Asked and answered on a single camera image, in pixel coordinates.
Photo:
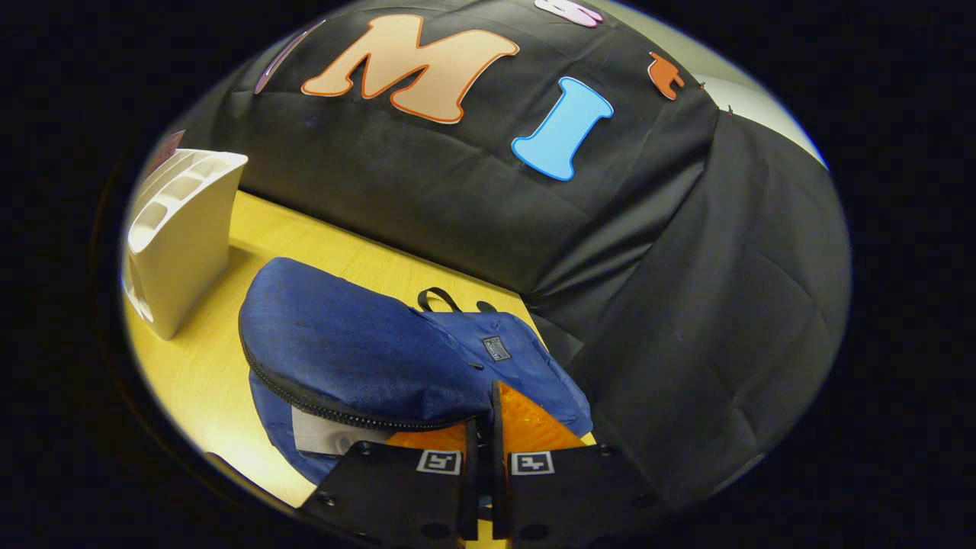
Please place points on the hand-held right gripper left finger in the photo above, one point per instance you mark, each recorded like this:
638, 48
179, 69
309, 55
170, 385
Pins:
471, 496

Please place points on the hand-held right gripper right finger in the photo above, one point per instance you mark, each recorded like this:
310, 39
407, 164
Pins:
498, 488

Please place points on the white bookshelf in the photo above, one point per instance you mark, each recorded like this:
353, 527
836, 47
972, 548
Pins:
191, 252

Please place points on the black backdrop cloth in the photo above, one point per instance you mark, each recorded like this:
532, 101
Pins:
686, 305

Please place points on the pink book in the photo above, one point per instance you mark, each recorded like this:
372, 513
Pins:
168, 149

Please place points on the blue schoolbag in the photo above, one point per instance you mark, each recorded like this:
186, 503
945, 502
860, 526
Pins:
343, 343

